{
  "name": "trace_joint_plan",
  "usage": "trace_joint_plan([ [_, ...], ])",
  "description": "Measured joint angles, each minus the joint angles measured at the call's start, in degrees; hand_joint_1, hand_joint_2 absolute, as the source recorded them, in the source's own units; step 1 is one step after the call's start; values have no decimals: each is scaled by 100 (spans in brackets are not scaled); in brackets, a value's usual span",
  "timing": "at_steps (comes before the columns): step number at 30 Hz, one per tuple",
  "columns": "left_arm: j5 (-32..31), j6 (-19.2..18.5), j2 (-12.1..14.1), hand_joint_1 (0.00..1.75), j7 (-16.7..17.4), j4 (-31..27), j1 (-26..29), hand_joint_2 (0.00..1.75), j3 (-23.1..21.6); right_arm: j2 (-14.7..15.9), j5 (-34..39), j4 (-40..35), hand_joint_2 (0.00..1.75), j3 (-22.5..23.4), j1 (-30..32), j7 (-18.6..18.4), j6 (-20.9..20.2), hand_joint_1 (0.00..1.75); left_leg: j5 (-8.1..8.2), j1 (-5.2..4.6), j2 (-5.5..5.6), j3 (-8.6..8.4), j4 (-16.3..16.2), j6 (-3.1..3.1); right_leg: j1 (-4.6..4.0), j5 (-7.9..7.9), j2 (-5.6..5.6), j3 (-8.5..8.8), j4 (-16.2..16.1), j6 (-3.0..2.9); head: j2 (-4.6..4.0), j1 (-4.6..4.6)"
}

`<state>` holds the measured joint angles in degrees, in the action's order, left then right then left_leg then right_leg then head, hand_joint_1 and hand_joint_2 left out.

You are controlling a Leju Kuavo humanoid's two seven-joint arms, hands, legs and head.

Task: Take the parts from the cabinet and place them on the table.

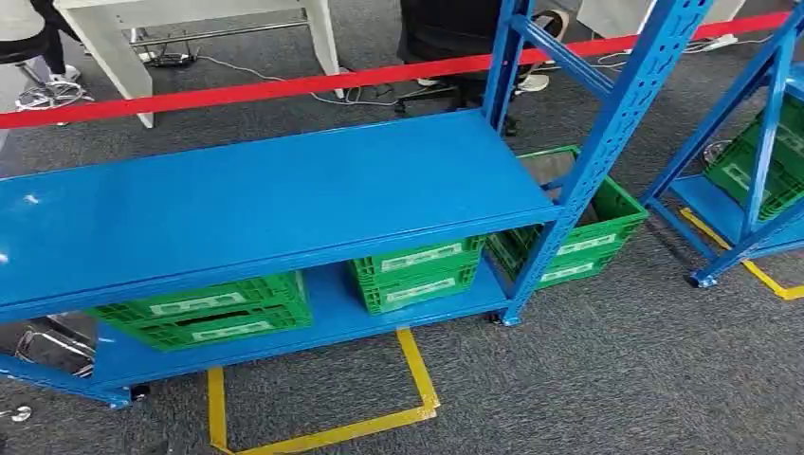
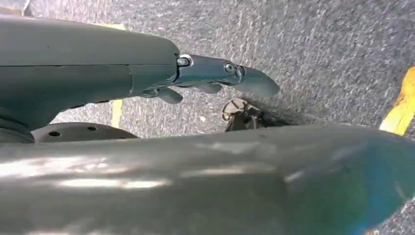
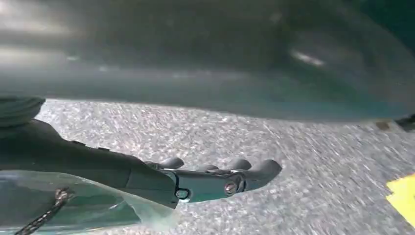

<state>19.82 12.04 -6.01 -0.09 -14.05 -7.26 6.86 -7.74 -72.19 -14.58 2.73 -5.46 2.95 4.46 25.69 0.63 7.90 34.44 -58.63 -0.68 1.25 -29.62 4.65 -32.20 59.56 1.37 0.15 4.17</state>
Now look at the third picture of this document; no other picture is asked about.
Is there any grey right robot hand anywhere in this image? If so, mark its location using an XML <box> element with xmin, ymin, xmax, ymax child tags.
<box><xmin>0</xmin><ymin>0</ymin><xmax>415</xmax><ymax>209</ymax></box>

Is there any translucent plastic guard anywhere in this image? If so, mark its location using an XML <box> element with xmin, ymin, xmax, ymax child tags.
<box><xmin>0</xmin><ymin>169</ymin><xmax>181</xmax><ymax>235</ymax></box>

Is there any yellow floor tape square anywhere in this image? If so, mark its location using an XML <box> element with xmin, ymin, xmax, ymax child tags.
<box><xmin>385</xmin><ymin>172</ymin><xmax>415</xmax><ymax>229</ymax></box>

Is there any black braided cable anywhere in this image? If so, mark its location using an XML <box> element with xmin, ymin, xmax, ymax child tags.
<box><xmin>13</xmin><ymin>187</ymin><xmax>73</xmax><ymax>235</ymax></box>

